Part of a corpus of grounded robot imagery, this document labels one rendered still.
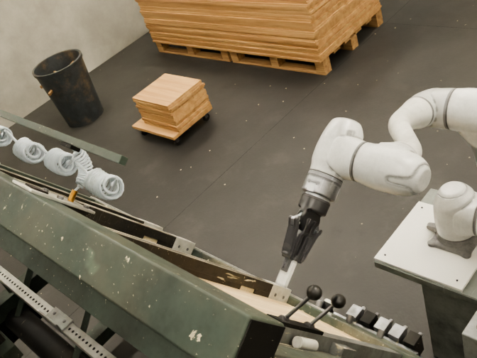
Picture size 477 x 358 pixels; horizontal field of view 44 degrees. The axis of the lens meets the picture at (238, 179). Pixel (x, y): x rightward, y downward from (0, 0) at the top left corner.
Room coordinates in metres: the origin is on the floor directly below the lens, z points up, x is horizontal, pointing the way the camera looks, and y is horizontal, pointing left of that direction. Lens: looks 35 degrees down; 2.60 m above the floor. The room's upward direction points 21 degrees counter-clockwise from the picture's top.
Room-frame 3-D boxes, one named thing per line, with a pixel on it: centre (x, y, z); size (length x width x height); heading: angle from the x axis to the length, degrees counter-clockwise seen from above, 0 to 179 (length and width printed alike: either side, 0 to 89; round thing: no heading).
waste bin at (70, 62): (5.71, 1.27, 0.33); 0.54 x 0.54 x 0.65
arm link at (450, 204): (1.63, -0.76, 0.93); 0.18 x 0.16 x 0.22; 40
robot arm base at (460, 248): (1.65, -0.74, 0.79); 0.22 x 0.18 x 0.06; 35
